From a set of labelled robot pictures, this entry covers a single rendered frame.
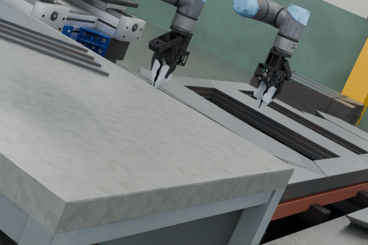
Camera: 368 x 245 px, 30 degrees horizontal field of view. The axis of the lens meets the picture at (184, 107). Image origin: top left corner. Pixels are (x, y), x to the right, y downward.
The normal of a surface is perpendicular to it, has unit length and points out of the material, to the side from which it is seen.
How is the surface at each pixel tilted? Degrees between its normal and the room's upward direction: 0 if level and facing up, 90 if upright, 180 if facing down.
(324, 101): 90
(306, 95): 90
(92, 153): 0
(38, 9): 90
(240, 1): 90
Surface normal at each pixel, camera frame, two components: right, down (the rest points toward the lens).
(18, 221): -0.53, -0.02
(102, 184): 0.38, -0.90
